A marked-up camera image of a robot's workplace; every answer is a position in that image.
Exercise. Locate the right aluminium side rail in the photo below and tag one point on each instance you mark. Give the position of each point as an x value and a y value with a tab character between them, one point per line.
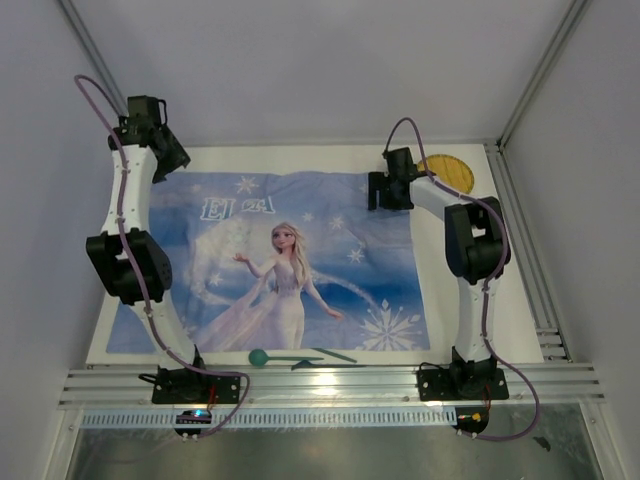
545	314

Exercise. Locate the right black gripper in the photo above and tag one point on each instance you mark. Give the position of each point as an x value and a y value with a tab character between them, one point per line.
377	181

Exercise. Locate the teal plastic knife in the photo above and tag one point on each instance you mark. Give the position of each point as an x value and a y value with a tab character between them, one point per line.
336	355

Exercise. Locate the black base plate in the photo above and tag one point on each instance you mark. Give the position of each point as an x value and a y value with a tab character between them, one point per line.
443	385
182	386

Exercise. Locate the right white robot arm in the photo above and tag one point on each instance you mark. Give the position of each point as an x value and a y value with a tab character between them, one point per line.
476	252

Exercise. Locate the dark teal plastic fork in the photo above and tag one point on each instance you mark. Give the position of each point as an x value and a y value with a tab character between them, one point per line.
308	365

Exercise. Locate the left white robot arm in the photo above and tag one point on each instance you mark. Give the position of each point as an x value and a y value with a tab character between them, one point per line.
129	262

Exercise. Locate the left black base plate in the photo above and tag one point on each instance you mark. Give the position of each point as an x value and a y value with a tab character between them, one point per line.
182	386

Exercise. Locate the blue pink Elsa cloth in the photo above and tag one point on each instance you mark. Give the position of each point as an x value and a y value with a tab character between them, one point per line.
285	262

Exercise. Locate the teal plastic spoon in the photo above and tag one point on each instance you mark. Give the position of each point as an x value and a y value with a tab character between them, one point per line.
260	358

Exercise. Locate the yellow woven round plate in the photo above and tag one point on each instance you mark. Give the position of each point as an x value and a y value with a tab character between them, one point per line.
451	170

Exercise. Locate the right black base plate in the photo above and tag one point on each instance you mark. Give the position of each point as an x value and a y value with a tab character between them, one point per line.
443	385

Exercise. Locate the white slotted cable duct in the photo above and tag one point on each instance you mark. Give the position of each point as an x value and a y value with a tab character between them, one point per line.
251	418

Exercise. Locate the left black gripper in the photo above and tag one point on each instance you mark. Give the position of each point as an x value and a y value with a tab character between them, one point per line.
178	157

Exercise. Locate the aluminium front rail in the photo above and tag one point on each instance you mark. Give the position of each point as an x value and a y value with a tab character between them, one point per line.
282	387

